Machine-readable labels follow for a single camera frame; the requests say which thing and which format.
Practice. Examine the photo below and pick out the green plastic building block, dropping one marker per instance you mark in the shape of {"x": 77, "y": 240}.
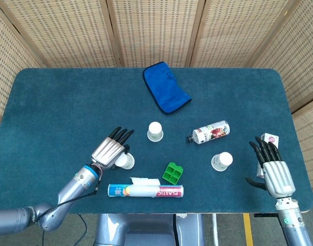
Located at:
{"x": 172, "y": 174}

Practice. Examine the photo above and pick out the grey robot torso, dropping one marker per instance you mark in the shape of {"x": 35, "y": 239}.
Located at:
{"x": 146, "y": 230}

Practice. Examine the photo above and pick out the clear plastic bottle black cap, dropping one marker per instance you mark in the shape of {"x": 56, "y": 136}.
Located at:
{"x": 210, "y": 133}

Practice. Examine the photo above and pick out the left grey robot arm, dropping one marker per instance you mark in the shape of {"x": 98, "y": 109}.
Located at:
{"x": 74, "y": 184}

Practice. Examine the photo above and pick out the plastic food wrap roll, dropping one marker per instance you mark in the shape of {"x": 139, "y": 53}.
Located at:
{"x": 143, "y": 191}

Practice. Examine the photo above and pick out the blue microfibre cloth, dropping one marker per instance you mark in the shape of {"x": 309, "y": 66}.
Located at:
{"x": 166, "y": 87}

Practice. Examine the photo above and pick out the wicker folding screen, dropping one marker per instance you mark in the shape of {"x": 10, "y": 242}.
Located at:
{"x": 156, "y": 25}

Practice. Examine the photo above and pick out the white floral paper cup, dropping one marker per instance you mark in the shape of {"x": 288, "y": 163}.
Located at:
{"x": 155, "y": 132}
{"x": 221, "y": 161}
{"x": 126, "y": 162}

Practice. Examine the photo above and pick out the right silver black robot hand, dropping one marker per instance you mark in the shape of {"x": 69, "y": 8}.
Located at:
{"x": 278, "y": 176}

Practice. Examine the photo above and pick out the small white carton box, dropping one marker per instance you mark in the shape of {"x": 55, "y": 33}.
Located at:
{"x": 270, "y": 138}

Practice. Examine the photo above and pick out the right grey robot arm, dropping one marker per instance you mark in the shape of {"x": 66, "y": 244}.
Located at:
{"x": 294, "y": 225}

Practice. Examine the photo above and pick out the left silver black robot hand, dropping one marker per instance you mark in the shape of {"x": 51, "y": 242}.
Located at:
{"x": 107, "y": 152}

